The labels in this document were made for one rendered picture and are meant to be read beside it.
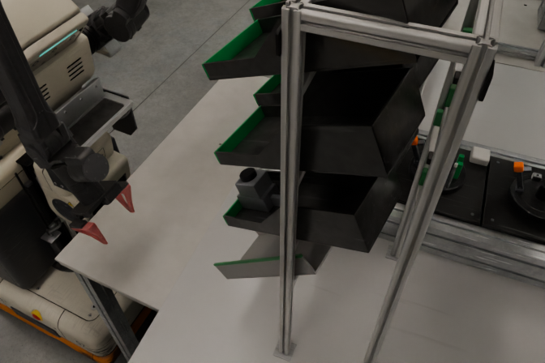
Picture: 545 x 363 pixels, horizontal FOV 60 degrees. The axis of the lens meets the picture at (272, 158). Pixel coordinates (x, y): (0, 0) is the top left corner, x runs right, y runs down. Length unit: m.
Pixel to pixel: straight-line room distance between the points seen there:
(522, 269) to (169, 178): 0.93
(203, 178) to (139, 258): 0.30
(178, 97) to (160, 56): 0.49
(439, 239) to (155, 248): 0.70
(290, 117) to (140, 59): 2.97
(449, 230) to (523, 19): 1.29
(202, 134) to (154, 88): 1.69
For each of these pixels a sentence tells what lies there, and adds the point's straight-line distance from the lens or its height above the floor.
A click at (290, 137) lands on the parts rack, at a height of 1.50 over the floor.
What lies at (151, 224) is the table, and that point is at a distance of 1.30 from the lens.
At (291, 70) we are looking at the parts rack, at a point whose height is 1.59.
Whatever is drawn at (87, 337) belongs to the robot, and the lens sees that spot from 1.87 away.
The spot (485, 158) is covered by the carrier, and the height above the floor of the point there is 0.99.
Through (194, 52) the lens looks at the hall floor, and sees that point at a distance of 3.46.
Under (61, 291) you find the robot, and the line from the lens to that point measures 1.98.
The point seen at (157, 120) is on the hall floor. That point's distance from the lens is 2.92.
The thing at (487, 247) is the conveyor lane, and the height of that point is 0.95.
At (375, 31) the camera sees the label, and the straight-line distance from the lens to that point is 0.44.
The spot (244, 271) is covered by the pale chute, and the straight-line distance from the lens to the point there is 0.95.
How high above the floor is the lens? 1.88
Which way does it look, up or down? 46 degrees down
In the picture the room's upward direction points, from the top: 1 degrees counter-clockwise
